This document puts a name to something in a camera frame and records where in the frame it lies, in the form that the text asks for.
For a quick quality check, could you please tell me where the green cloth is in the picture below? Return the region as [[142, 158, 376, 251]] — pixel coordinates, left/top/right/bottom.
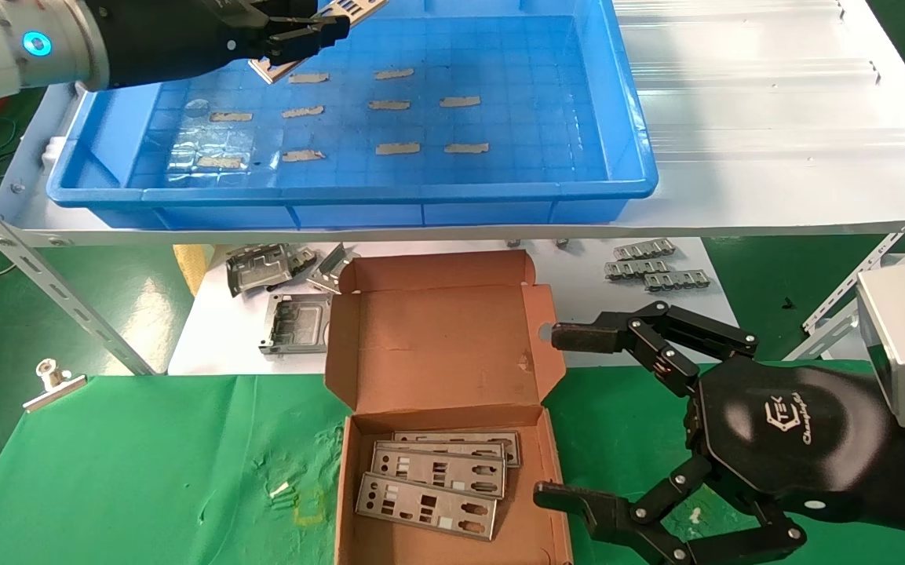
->
[[0, 361, 905, 565]]

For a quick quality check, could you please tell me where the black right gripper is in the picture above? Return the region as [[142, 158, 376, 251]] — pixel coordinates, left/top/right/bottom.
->
[[533, 301, 905, 565]]

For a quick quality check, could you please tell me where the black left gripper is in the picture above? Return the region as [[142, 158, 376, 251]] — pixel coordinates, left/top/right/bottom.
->
[[82, 0, 352, 89]]

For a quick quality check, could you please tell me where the silver I/O shield plate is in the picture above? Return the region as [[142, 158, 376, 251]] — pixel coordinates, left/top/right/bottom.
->
[[356, 472, 498, 542], [393, 430, 521, 468], [372, 441, 508, 500], [248, 0, 390, 84]]

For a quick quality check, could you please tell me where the angled grey metal bracket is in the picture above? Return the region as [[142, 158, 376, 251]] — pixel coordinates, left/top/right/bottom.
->
[[307, 243, 360, 296]]

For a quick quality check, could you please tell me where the toothed grey metal strip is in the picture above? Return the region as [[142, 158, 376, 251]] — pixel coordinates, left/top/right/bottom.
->
[[644, 270, 710, 293], [614, 239, 677, 261], [605, 259, 669, 280]]

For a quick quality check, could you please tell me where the yellow fabric bundle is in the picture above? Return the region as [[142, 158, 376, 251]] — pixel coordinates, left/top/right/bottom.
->
[[173, 245, 213, 295]]

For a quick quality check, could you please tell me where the silver binder clip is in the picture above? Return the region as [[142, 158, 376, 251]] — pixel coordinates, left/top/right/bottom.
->
[[23, 358, 88, 414]]

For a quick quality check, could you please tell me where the clear tape patch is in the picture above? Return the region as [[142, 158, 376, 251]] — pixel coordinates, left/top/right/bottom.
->
[[170, 126, 253, 170]]

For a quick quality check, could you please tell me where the blue plastic tray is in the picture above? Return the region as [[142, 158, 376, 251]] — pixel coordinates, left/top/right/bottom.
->
[[48, 0, 661, 230]]

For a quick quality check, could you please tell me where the brown cardboard box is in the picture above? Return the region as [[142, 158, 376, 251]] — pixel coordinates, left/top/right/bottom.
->
[[325, 250, 575, 565]]

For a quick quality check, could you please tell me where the white flat board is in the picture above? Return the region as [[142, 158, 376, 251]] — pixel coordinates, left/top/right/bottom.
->
[[168, 239, 743, 376]]

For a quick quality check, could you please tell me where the slotted steel rack leg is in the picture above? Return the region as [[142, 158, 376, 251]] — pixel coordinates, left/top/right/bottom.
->
[[0, 169, 159, 377], [784, 231, 905, 362]]

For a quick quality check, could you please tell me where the square grey metal frame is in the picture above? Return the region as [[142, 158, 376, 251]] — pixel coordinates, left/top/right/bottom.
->
[[260, 292, 333, 356]]

